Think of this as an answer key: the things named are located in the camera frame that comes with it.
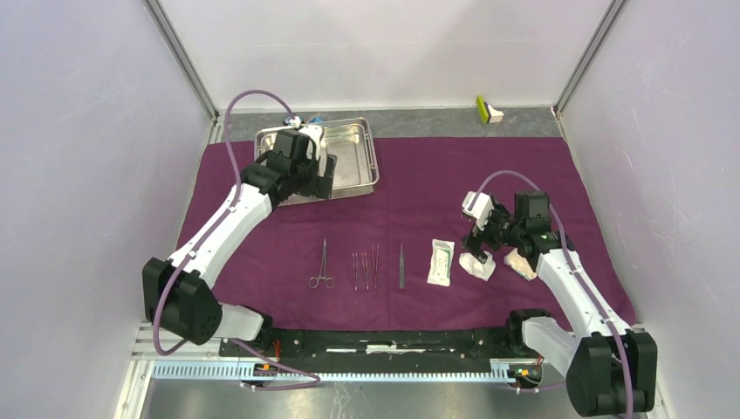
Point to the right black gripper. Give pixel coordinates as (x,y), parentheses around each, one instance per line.
(499,211)

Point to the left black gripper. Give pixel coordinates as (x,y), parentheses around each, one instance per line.
(318,186)

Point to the white gauze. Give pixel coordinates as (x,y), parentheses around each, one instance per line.
(476,268)

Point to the white sterile packet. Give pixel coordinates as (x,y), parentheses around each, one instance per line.
(441,261)

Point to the beige gauze roll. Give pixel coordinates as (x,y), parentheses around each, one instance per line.
(520,265)

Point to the metal instrument tray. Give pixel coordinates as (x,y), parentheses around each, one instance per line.
(356,170)

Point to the steel scalpel handle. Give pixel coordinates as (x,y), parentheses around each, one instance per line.
(375,255)
(401,268)

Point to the steel forceps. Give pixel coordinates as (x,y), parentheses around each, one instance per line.
(365,269)
(322,278)

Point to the purple cloth wrap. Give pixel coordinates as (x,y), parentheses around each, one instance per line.
(418,198)

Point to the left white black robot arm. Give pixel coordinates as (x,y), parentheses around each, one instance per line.
(178,291)

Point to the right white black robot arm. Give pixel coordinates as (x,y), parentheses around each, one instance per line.
(609,367)

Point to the yellow green white object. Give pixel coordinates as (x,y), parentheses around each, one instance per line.
(487,113)

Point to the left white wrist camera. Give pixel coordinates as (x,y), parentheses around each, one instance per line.
(306,141)

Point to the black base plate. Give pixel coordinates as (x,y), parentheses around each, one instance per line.
(394,352)

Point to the aluminium frame rail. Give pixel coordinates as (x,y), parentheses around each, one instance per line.
(220,379)

